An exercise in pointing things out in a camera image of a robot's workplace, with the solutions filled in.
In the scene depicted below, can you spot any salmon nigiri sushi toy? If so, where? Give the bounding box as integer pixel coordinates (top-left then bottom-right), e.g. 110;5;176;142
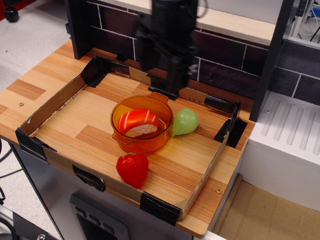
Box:
117;109;160;138

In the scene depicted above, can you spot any green toy pear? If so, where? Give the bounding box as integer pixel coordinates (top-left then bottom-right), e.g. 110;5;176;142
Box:
172;108;200;137

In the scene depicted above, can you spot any grey oven control panel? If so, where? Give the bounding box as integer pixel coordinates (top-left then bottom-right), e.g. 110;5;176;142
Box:
69;195;130;240

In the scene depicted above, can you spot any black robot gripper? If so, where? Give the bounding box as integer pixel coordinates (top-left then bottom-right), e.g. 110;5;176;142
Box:
136;0;198;94

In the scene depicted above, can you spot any white toy sink drainboard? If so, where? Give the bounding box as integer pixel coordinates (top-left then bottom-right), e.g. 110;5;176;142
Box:
240;92;320;211

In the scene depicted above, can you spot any orange transparent plastic pot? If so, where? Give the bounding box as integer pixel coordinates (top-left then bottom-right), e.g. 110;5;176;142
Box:
110;92;174;155

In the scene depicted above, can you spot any red toy strawberry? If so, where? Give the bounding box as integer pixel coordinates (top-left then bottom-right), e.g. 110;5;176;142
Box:
116;153;149;189

